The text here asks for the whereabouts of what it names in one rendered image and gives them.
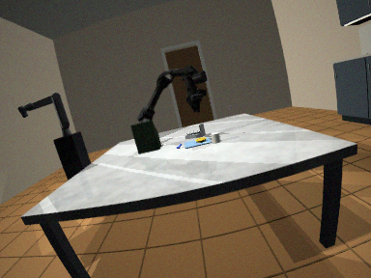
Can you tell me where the yellow round plate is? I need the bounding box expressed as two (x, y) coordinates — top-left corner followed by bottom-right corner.
(195, 137), (207, 143)

